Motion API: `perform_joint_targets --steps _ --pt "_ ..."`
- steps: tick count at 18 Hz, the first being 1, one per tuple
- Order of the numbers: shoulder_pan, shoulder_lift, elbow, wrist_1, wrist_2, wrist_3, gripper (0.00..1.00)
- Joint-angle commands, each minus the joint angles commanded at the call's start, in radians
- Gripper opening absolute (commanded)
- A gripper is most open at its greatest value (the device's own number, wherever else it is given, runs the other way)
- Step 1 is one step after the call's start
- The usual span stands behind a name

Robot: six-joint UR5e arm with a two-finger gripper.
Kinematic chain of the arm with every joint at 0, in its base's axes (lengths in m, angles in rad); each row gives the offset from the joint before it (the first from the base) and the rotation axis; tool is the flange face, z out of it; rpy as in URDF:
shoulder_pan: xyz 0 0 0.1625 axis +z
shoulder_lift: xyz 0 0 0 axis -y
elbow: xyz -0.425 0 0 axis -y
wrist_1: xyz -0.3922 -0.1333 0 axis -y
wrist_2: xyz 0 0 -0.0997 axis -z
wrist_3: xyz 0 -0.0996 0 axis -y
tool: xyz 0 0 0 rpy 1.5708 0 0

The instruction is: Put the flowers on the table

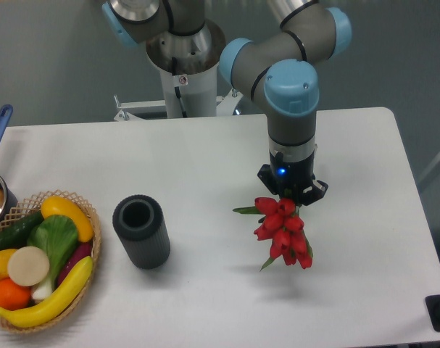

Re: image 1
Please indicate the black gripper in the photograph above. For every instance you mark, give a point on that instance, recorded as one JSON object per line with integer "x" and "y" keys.
{"x": 292, "y": 179}

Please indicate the red tulip bouquet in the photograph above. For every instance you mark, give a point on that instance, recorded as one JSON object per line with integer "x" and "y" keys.
{"x": 282, "y": 226}

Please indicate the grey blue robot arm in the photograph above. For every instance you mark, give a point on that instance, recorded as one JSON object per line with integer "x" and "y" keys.
{"x": 277, "y": 75}

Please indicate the dark grey ribbed vase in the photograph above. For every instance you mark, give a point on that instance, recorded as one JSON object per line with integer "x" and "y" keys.
{"x": 139, "y": 223}

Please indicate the purple sweet potato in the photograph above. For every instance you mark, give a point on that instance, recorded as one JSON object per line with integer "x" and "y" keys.
{"x": 82, "y": 250}

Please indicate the yellow squash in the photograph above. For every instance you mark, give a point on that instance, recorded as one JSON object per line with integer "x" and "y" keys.
{"x": 57, "y": 205}

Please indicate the green bok choy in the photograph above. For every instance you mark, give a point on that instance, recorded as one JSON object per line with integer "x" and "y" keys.
{"x": 57, "y": 236}

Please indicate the yellow banana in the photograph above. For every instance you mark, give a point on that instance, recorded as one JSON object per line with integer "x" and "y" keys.
{"x": 57, "y": 302}

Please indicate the woven wicker basket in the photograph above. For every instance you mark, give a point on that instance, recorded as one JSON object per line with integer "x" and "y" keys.
{"x": 33, "y": 204}

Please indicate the beige round slice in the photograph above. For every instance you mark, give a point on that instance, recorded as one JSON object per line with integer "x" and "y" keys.
{"x": 28, "y": 266}

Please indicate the green cucumber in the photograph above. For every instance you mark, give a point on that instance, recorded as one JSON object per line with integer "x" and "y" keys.
{"x": 16, "y": 234}

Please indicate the orange fruit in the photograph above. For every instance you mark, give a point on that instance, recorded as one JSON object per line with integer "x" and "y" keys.
{"x": 13, "y": 296}

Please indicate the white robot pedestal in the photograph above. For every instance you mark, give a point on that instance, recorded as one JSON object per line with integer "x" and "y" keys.
{"x": 187, "y": 67}

